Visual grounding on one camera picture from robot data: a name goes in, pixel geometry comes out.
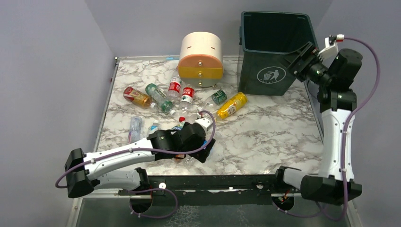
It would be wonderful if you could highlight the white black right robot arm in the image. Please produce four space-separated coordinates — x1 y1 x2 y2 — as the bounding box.
276 42 363 205

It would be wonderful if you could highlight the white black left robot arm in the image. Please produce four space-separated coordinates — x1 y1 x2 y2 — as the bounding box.
62 119 215 198

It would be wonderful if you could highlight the dark green plastic bin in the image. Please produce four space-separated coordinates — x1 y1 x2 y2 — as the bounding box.
237 11 317 96

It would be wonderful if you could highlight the clear bottle red label right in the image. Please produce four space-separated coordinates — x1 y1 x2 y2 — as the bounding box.
179 83 195 116

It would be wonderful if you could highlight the clear bottle red label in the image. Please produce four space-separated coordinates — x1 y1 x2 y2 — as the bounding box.
179 83 195 116
167 76 182 98

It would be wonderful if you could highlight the clear bottle dark green label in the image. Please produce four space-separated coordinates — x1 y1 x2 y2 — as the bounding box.
196 89 227 113

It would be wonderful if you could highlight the yellow juice bottle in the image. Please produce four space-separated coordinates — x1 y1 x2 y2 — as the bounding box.
214 92 248 121

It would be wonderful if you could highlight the green tinted water bottle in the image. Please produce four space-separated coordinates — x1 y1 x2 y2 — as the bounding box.
145 83 176 116

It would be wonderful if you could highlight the clear bottle red label left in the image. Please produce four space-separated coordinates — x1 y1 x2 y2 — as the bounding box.
167 76 182 98

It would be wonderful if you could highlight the crushed clear bottle pink label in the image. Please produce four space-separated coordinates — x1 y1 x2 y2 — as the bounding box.
128 116 143 144

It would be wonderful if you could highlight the red label amber tea bottle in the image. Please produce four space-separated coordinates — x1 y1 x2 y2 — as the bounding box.
123 87 157 109

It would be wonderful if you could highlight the cream orange yellow drawer unit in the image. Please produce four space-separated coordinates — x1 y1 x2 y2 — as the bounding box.
177 31 224 87

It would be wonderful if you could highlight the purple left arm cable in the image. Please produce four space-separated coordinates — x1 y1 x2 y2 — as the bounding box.
55 110 216 189

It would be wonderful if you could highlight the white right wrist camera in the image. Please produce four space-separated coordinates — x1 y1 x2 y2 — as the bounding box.
318 34 345 61

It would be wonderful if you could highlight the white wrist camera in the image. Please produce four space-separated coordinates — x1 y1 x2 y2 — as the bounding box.
318 34 345 61
195 116 213 132

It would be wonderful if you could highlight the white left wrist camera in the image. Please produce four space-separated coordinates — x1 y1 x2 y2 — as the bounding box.
195 116 213 132

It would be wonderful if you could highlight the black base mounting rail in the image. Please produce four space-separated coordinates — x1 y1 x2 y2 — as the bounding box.
118 174 300 206

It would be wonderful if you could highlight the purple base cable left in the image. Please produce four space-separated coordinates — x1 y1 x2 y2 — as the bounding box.
129 187 178 219

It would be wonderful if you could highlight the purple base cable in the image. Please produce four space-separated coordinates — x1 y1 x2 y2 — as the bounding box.
129 187 178 219
271 192 326 218

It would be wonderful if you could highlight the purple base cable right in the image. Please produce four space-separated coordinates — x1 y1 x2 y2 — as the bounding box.
271 192 326 218

